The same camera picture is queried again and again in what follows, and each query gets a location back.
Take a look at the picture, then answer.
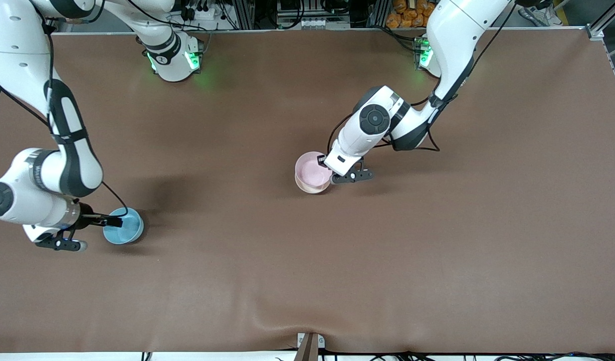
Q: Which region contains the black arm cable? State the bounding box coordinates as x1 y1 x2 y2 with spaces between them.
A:
327 0 518 154
0 0 130 219

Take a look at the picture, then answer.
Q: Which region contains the aluminium frame profile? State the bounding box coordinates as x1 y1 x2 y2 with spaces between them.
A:
367 0 389 28
232 0 255 30
585 0 615 41

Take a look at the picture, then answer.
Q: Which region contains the pink bowl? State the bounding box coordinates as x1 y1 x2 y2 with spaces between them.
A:
294 151 333 189

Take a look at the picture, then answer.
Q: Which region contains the blue bowl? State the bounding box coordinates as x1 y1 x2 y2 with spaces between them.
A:
103 207 144 245

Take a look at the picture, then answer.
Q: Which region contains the white power strip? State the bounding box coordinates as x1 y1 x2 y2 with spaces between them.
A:
179 0 215 21

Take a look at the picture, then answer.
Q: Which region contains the grey control box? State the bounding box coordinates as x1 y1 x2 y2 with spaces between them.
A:
277 0 350 30

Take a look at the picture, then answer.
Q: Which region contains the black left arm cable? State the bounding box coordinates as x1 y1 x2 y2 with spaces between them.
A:
327 0 518 154

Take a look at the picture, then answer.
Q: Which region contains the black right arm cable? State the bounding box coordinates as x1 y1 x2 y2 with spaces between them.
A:
0 0 130 219

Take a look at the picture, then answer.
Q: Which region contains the brown table mat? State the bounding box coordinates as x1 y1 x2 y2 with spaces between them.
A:
0 28 615 354

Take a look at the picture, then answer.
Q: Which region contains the white bowl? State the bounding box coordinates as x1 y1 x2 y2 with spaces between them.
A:
296 182 332 195

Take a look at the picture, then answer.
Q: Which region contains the white sneaker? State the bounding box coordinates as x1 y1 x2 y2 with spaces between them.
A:
518 0 563 27

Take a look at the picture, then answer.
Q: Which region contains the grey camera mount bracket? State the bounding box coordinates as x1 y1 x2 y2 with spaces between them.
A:
297 332 325 361

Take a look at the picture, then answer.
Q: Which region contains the bag of orange snacks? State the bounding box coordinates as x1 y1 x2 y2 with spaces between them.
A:
386 0 438 29

